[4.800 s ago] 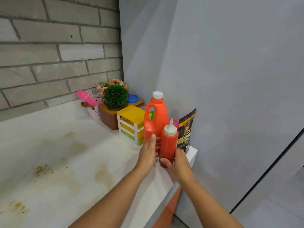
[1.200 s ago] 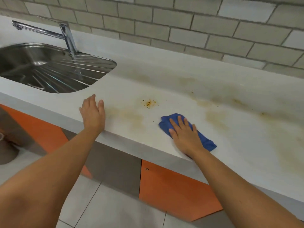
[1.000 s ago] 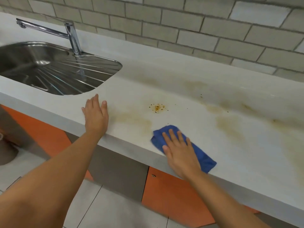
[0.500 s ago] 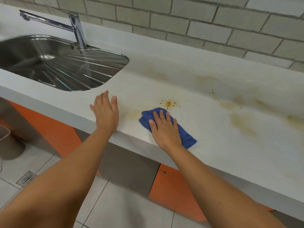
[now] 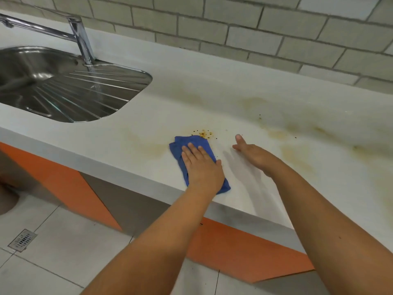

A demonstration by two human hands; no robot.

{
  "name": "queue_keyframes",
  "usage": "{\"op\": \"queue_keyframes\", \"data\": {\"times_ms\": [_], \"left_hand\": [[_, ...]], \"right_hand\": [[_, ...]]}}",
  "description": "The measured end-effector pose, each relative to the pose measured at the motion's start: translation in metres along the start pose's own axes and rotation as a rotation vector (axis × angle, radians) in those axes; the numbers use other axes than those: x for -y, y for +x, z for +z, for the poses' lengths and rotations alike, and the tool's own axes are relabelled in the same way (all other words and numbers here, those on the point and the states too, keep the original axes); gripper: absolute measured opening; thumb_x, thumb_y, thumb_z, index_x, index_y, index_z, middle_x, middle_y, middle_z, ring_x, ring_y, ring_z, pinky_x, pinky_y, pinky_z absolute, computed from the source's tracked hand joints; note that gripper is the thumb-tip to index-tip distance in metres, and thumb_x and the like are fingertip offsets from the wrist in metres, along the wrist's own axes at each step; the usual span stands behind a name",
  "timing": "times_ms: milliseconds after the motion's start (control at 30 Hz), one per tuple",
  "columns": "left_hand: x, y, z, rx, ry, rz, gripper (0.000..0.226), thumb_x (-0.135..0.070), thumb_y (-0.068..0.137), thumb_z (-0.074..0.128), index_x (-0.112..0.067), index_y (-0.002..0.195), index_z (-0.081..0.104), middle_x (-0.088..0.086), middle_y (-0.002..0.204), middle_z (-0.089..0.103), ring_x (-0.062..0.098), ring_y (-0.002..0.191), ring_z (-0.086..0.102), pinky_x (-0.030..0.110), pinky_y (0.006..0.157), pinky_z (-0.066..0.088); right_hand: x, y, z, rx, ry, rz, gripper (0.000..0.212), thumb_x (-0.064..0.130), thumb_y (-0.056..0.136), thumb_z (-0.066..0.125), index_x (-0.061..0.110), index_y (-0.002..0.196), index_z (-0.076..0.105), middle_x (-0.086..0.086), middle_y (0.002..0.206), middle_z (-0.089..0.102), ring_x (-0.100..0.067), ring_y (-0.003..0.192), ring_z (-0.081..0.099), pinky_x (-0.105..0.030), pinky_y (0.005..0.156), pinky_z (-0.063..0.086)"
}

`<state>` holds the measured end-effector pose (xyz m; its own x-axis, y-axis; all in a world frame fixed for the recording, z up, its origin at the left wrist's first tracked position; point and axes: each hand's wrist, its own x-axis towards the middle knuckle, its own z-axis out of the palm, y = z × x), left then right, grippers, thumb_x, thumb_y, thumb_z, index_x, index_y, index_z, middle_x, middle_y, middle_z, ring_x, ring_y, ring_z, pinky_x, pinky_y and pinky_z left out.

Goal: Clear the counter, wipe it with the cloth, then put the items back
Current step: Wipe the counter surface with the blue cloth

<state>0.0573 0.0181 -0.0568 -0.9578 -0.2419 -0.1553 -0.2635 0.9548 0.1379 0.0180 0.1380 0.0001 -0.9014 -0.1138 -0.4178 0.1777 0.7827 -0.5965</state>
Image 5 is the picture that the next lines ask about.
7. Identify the person's left hand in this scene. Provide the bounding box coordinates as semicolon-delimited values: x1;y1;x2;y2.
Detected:
181;143;226;199

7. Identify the person's right hand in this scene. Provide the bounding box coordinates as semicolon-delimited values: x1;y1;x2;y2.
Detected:
232;134;284;179

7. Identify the blue cloth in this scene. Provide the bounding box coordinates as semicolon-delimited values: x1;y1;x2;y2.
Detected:
169;135;231;195

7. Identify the person's right forearm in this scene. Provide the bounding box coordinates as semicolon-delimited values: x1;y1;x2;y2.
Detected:
266;162;393;295

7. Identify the person's left forearm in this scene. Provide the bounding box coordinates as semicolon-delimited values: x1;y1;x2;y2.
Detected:
81;186;222;295

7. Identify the white countertop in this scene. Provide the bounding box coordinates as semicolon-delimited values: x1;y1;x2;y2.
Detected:
0;10;393;254

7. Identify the orange cabinet front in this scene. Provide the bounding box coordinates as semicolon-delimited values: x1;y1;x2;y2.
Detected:
0;141;315;285

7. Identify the steel sink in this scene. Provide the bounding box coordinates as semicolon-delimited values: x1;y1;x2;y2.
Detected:
0;45;153;124

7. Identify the steel faucet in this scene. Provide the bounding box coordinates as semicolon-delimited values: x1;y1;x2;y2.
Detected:
0;12;96;66

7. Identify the metal floor drain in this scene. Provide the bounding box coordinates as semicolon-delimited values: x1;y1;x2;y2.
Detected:
7;229;38;253

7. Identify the grey trash bin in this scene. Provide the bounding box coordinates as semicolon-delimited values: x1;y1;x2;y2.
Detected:
0;182;20;216

